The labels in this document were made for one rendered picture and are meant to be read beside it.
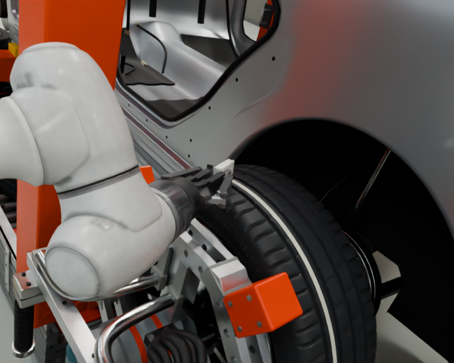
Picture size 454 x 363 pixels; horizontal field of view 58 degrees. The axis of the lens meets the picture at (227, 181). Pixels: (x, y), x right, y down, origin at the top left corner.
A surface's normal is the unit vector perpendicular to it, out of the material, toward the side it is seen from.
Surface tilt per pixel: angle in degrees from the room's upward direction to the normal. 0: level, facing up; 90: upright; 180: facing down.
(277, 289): 35
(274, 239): 19
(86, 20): 90
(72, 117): 56
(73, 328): 0
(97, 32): 90
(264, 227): 14
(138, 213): 46
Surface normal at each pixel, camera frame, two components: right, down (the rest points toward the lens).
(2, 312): 0.25, -0.84
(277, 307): 0.56, -0.40
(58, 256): -0.44, 0.21
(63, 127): 0.48, 0.00
